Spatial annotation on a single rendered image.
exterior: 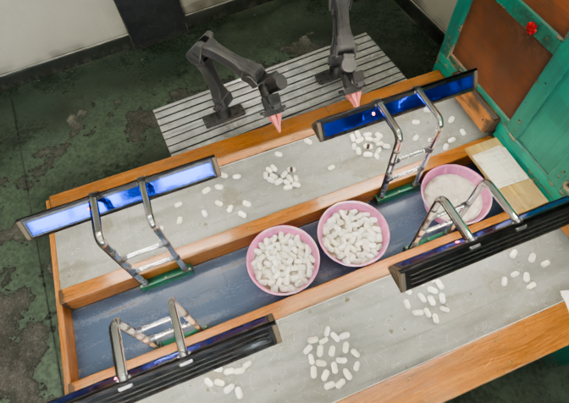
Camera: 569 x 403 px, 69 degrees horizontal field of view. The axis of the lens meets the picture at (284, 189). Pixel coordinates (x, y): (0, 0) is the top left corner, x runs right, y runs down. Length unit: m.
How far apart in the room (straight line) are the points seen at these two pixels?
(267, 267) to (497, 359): 0.80
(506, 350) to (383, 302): 0.40
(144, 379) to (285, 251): 0.68
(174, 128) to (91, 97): 1.39
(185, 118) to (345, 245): 0.99
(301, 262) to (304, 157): 0.47
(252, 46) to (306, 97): 1.39
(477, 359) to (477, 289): 0.24
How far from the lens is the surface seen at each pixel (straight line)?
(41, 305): 2.67
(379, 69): 2.23
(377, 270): 1.54
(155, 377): 1.16
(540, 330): 1.65
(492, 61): 1.90
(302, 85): 2.13
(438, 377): 1.50
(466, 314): 1.59
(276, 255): 1.56
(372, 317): 1.51
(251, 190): 1.69
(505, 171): 1.86
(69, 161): 3.07
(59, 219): 1.45
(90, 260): 1.75
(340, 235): 1.60
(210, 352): 1.12
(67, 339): 1.69
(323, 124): 1.41
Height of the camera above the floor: 2.19
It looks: 60 degrees down
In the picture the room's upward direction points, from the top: 5 degrees counter-clockwise
